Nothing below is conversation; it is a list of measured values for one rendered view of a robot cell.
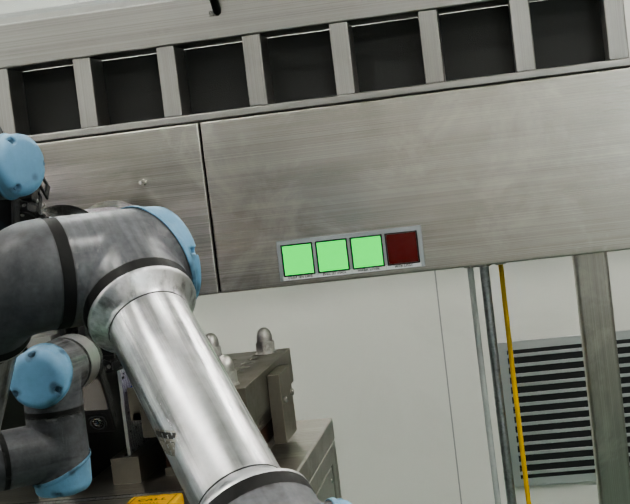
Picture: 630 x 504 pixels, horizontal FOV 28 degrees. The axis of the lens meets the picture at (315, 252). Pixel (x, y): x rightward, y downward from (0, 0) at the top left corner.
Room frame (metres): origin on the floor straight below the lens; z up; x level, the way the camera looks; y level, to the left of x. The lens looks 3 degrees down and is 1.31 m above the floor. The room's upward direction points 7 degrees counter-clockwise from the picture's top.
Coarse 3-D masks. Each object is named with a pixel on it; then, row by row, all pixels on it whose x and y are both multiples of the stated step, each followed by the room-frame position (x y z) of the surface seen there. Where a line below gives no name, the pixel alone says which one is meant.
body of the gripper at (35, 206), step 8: (48, 184) 1.80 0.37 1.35; (48, 192) 1.80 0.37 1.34; (24, 200) 1.73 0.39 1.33; (32, 200) 1.73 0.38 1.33; (40, 200) 1.79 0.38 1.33; (24, 208) 1.72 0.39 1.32; (32, 208) 1.73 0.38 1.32; (40, 208) 1.79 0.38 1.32; (24, 216) 1.73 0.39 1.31; (32, 216) 1.73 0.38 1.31
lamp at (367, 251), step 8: (352, 240) 2.13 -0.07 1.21; (360, 240) 2.13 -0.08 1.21; (368, 240) 2.13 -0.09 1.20; (376, 240) 2.12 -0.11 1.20; (352, 248) 2.13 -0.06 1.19; (360, 248) 2.13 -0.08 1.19; (368, 248) 2.13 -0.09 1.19; (376, 248) 2.12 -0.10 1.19; (360, 256) 2.13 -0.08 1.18; (368, 256) 2.13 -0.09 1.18; (376, 256) 2.12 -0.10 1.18; (360, 264) 2.13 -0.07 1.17; (368, 264) 2.13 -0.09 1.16; (376, 264) 2.12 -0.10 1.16
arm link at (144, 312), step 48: (96, 240) 1.26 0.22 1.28; (144, 240) 1.27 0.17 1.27; (192, 240) 1.30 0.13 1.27; (96, 288) 1.24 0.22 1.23; (144, 288) 1.23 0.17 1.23; (192, 288) 1.28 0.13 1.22; (96, 336) 1.25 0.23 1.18; (144, 336) 1.19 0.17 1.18; (192, 336) 1.19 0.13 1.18; (144, 384) 1.17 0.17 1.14; (192, 384) 1.14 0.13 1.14; (192, 432) 1.10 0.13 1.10; (240, 432) 1.10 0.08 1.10; (192, 480) 1.08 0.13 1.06; (240, 480) 1.04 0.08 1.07; (288, 480) 1.05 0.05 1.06
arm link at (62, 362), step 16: (32, 352) 1.55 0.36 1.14; (48, 352) 1.55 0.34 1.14; (64, 352) 1.57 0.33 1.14; (80, 352) 1.62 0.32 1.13; (16, 368) 1.54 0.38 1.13; (32, 368) 1.54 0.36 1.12; (48, 368) 1.54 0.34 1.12; (64, 368) 1.55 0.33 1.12; (80, 368) 1.60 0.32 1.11; (16, 384) 1.54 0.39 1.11; (32, 384) 1.54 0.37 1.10; (48, 384) 1.54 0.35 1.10; (64, 384) 1.54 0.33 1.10; (80, 384) 1.59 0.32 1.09; (32, 400) 1.54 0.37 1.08; (48, 400) 1.54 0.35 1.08; (64, 400) 1.56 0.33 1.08; (80, 400) 1.59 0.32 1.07
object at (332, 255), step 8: (344, 240) 2.13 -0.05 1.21; (320, 248) 2.14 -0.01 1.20; (328, 248) 2.14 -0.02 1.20; (336, 248) 2.13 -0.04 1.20; (344, 248) 2.13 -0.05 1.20; (320, 256) 2.14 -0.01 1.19; (328, 256) 2.14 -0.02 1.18; (336, 256) 2.13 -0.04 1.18; (344, 256) 2.13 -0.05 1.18; (320, 264) 2.14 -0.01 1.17; (328, 264) 2.14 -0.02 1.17; (336, 264) 2.13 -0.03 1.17; (344, 264) 2.13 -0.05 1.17
